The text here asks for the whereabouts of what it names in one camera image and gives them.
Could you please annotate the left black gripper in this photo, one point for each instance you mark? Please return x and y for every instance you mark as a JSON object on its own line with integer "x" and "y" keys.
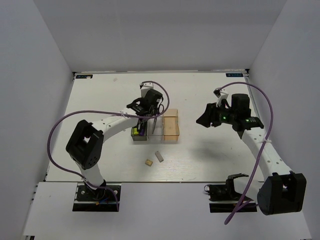
{"x": 155, "y": 111}

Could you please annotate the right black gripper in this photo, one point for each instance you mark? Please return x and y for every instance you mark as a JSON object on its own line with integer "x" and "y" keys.
{"x": 210, "y": 115}

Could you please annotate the black handled scissors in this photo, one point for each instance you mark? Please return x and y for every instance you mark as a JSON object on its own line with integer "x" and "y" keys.
{"x": 156, "y": 117}

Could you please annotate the green highlighter marker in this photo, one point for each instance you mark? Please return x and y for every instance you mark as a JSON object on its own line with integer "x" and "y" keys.
{"x": 142, "y": 125}

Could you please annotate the purple highlighter marker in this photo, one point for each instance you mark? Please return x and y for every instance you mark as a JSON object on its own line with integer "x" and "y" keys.
{"x": 143, "y": 132}

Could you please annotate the yellow highlighter marker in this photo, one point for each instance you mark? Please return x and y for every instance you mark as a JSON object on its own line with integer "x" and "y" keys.
{"x": 135, "y": 131}

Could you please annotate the grey rectangular eraser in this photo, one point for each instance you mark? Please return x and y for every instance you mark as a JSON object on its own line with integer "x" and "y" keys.
{"x": 159, "y": 156}

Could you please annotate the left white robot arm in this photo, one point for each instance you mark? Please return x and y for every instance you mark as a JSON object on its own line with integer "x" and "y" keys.
{"x": 87, "y": 140}

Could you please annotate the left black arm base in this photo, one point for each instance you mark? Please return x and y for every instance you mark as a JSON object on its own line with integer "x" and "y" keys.
{"x": 99, "y": 200}

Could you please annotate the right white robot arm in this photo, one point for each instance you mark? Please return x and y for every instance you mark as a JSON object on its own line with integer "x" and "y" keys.
{"x": 282, "y": 190}

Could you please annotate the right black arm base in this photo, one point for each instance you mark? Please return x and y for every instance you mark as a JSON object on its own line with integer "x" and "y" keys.
{"x": 223, "y": 198}

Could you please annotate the grey transparent container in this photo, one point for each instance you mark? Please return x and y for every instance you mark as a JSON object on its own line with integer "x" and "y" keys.
{"x": 139, "y": 137}

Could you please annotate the clear transparent container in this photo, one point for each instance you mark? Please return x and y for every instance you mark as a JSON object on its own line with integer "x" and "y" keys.
{"x": 155, "y": 130}

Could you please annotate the orange transparent container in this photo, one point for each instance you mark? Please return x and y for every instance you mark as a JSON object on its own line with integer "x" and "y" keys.
{"x": 170, "y": 125}

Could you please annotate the right blue table label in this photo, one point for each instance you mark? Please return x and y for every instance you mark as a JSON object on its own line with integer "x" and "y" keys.
{"x": 234, "y": 75}

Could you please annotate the blue table label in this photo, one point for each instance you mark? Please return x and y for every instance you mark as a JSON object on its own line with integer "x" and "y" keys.
{"x": 84, "y": 76}
{"x": 234, "y": 75}

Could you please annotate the left blue table label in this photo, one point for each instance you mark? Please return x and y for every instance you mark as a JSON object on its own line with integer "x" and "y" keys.
{"x": 84, "y": 76}

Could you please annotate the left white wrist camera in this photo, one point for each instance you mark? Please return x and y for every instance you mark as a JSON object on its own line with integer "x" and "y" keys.
{"x": 145, "y": 87}

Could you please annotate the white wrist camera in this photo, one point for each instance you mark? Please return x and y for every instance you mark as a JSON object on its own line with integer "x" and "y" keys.
{"x": 145, "y": 87}
{"x": 221, "y": 95}

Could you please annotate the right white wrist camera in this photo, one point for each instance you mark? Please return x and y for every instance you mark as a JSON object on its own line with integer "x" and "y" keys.
{"x": 221, "y": 95}

